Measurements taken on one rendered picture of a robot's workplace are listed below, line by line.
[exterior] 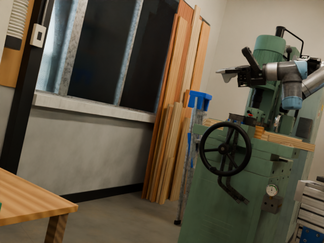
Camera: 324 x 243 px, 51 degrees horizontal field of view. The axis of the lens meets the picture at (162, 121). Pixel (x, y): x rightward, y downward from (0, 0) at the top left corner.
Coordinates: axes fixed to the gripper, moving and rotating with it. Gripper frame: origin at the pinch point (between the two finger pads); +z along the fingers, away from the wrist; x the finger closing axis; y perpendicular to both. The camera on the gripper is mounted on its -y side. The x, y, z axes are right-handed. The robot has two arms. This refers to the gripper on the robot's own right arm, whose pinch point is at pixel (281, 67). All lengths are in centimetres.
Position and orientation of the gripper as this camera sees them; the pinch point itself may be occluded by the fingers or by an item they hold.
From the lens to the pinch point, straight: 206.9
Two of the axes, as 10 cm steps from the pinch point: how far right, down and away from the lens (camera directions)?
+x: -5.5, 5.3, -6.4
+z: -8.2, -2.1, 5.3
